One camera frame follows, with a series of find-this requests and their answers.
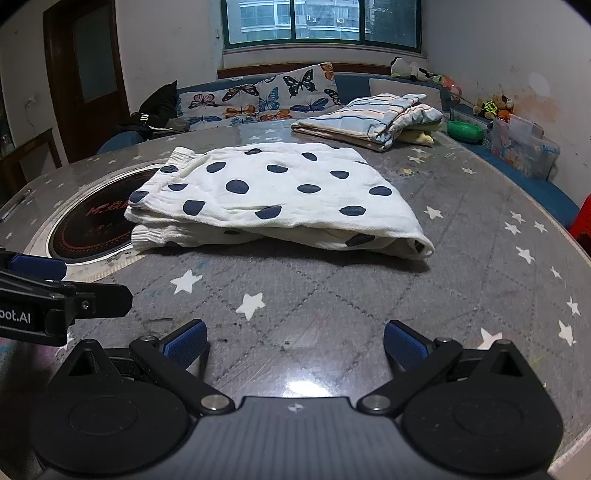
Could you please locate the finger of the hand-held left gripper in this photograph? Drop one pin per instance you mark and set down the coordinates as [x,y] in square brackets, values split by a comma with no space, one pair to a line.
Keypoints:
[101,300]
[39,267]

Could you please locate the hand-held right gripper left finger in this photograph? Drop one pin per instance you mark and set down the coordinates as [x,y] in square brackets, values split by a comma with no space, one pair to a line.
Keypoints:
[187,344]

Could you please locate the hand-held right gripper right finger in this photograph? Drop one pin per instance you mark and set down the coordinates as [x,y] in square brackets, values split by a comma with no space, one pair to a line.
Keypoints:
[406,346]

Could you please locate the white polka dot pants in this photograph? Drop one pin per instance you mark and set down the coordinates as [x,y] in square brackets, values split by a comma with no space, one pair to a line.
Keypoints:
[286,194]

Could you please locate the pen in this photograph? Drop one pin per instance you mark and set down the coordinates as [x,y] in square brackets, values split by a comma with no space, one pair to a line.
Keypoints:
[16,205]

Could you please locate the built-in induction cooker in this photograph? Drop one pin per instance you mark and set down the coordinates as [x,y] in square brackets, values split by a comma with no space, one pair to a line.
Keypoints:
[92,221]

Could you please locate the dark wooden side table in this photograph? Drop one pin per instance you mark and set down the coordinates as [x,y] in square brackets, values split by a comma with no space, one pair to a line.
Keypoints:
[27,157]

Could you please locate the dark wooden door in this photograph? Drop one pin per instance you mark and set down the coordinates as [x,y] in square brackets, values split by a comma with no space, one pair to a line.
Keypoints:
[92,83]

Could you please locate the blue sofa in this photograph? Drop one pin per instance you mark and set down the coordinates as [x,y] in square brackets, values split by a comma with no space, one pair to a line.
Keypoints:
[517,180]

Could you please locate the yellow cloth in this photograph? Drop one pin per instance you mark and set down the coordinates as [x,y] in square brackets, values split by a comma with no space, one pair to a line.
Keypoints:
[418,136]

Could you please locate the red plastic stool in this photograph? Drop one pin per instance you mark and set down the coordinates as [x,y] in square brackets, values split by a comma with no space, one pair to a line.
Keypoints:
[581,226]

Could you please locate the green plastic container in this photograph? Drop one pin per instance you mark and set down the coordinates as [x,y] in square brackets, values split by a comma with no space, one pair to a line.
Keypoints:
[464,131]

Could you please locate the long butterfly print pillow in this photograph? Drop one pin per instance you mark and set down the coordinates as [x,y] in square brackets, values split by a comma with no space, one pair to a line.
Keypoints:
[221,106]

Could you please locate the striped folded cloth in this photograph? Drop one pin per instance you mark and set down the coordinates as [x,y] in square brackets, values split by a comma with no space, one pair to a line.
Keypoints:
[364,120]

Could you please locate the clear plastic storage box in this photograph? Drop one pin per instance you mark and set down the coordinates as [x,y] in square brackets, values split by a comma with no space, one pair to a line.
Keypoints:
[524,147]

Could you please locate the brown bear plush toy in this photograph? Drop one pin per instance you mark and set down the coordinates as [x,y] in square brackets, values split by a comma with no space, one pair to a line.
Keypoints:
[496,105]

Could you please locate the white cushion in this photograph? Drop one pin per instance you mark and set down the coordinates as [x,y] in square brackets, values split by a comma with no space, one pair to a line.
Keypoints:
[392,87]

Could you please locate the pink toy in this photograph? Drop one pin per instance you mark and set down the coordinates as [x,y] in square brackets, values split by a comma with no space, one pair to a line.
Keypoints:
[449,85]

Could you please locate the square butterfly print pillow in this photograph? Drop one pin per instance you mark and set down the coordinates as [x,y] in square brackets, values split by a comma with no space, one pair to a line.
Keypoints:
[300,90]

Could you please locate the green framed window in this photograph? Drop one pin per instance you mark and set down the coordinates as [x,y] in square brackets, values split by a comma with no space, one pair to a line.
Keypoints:
[323,21]

